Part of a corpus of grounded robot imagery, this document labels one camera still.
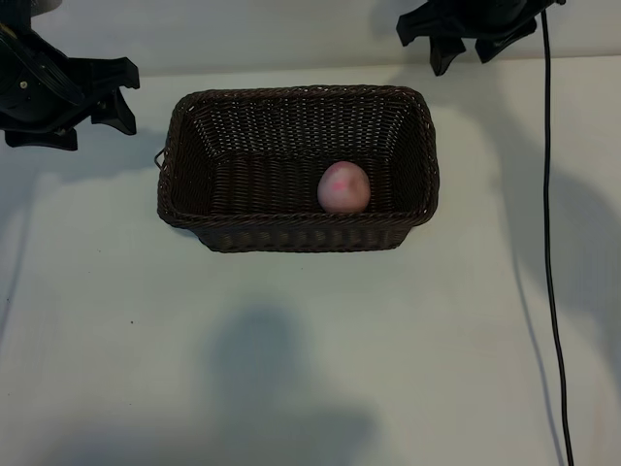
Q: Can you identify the dark brown wicker basket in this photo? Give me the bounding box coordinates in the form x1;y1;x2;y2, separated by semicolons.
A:
154;84;443;253

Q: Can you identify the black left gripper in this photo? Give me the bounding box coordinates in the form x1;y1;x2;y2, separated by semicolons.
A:
0;22;143;152

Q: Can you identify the black cable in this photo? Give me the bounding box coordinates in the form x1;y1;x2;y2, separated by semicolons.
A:
538;8;576;466

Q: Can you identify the pink peach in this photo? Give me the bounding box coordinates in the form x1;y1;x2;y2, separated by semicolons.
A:
316;160;372;214

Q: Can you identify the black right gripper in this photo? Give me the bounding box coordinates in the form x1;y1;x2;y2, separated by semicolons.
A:
396;0;567;77

